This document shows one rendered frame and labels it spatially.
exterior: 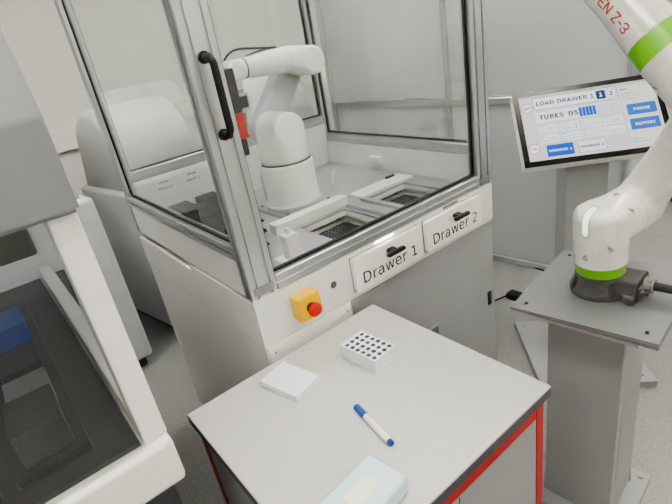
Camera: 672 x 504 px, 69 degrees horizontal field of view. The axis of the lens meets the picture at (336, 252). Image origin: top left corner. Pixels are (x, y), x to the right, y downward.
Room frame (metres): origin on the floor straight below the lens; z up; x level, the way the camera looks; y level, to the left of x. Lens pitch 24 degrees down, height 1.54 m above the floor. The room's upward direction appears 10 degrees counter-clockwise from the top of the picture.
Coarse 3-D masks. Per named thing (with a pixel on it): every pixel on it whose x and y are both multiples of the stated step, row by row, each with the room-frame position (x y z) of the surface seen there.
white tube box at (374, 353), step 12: (360, 336) 1.09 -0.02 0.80; (372, 336) 1.08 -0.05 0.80; (348, 348) 1.04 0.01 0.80; (360, 348) 1.03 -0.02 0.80; (372, 348) 1.02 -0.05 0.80; (384, 348) 1.02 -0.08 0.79; (396, 348) 1.02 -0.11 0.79; (360, 360) 1.01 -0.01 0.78; (372, 360) 0.97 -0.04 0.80; (384, 360) 0.99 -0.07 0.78
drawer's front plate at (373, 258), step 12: (420, 228) 1.44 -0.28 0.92; (396, 240) 1.38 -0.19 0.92; (408, 240) 1.40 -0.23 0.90; (420, 240) 1.43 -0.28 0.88; (372, 252) 1.32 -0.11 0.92; (384, 252) 1.34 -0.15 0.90; (408, 252) 1.40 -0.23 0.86; (420, 252) 1.43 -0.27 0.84; (360, 264) 1.29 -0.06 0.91; (372, 264) 1.31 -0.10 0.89; (384, 264) 1.34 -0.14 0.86; (396, 264) 1.37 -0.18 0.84; (408, 264) 1.40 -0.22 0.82; (360, 276) 1.28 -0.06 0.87; (372, 276) 1.31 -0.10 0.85; (384, 276) 1.34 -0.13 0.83; (360, 288) 1.28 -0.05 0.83
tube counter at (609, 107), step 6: (612, 102) 1.79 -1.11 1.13; (618, 102) 1.79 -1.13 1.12; (570, 108) 1.82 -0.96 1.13; (576, 108) 1.81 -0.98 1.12; (582, 108) 1.80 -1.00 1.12; (588, 108) 1.80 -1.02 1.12; (594, 108) 1.79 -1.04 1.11; (600, 108) 1.79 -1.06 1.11; (606, 108) 1.78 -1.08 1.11; (612, 108) 1.78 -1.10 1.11; (618, 108) 1.77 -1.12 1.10; (570, 114) 1.80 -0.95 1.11; (576, 114) 1.80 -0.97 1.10; (582, 114) 1.79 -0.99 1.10; (588, 114) 1.78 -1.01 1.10; (594, 114) 1.78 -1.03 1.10
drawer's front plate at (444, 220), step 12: (456, 204) 1.56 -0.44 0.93; (468, 204) 1.58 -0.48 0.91; (480, 204) 1.62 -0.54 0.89; (444, 216) 1.51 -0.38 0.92; (468, 216) 1.58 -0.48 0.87; (480, 216) 1.61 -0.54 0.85; (432, 228) 1.47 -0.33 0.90; (444, 228) 1.50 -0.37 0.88; (456, 228) 1.54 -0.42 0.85; (468, 228) 1.57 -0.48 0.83; (432, 240) 1.47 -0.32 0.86; (444, 240) 1.50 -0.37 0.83
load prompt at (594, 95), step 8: (600, 88) 1.84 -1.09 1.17; (608, 88) 1.83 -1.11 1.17; (552, 96) 1.86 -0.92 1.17; (560, 96) 1.86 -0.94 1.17; (568, 96) 1.85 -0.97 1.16; (576, 96) 1.84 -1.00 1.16; (584, 96) 1.83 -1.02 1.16; (592, 96) 1.82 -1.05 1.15; (600, 96) 1.82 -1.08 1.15; (608, 96) 1.81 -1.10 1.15; (616, 96) 1.80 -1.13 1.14; (536, 104) 1.86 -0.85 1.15; (544, 104) 1.85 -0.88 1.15; (552, 104) 1.84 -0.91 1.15; (560, 104) 1.84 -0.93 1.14; (568, 104) 1.83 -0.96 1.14; (576, 104) 1.82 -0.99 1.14
